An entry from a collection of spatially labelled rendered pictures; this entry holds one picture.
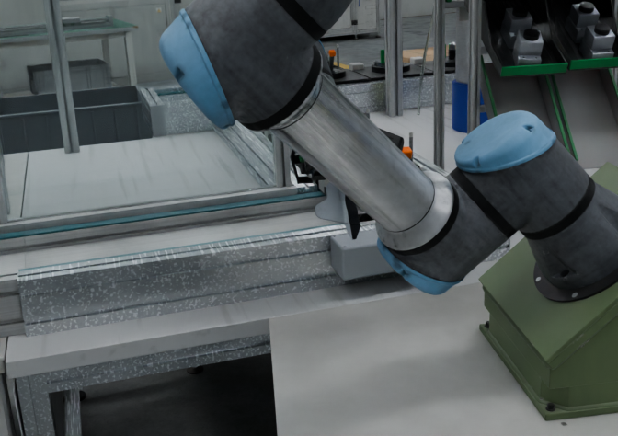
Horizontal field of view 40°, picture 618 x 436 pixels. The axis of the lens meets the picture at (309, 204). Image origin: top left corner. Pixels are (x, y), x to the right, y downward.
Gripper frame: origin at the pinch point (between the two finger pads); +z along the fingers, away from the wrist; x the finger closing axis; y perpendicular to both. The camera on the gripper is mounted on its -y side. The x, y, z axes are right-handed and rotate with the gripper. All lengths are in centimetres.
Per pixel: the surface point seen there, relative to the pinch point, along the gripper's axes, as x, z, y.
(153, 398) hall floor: -178, -61, 8
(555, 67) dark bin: -9, -40, -54
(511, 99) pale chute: -23, -45, -52
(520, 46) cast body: -7, -44, -47
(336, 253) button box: -29.0, -13.5, -6.5
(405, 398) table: -15.5, 20.6, -4.3
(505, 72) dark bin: -12, -41, -44
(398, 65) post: -87, -126, -73
